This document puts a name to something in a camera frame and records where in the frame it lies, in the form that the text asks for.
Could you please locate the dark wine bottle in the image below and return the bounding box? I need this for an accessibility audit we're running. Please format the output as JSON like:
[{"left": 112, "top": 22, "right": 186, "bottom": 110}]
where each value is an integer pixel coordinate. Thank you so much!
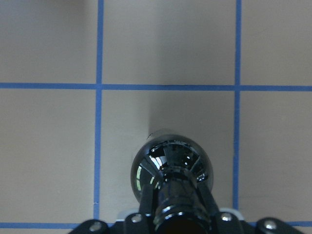
[{"left": 130, "top": 129, "right": 214, "bottom": 234}]

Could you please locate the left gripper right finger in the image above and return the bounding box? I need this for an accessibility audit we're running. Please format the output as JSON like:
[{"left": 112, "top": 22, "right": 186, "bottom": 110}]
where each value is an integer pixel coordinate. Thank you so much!
[{"left": 197, "top": 181, "right": 219, "bottom": 216}]

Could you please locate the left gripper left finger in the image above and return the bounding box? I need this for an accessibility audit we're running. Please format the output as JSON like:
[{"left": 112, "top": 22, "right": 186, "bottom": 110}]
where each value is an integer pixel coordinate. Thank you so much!
[{"left": 139, "top": 184, "right": 156, "bottom": 217}]

